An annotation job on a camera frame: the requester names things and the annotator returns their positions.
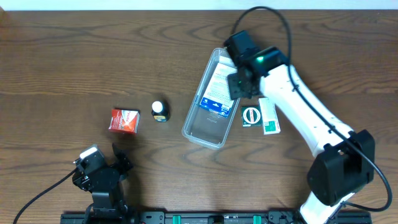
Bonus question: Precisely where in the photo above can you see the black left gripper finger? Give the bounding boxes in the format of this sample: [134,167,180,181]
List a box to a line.
[111,143,133,174]
[73,170,93,190]

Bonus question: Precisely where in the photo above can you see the blue white medicine box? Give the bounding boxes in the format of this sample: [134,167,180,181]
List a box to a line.
[200,63,236,118]

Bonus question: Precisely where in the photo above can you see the red Panadol medicine box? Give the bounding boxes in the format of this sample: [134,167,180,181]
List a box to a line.
[108,109,140,134]

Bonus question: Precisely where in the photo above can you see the clear plastic container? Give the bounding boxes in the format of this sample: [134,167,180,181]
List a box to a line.
[182,48,239,150]

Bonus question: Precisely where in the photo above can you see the white green medicine box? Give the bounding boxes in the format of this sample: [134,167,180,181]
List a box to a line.
[259,98,280,135]

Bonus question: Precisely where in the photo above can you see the small dark medicine bottle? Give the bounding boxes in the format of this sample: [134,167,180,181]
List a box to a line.
[152,101,170,122]

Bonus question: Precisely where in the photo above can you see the dark green round-logo box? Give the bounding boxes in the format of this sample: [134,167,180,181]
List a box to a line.
[241,106,262,128]

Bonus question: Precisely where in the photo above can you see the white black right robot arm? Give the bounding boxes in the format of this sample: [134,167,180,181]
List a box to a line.
[226,45,375,223]

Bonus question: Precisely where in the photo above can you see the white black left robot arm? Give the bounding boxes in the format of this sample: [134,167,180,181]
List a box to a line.
[72,144,133,223]

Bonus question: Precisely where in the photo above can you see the black mounting rail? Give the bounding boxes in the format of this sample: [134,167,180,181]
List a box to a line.
[60,210,373,224]

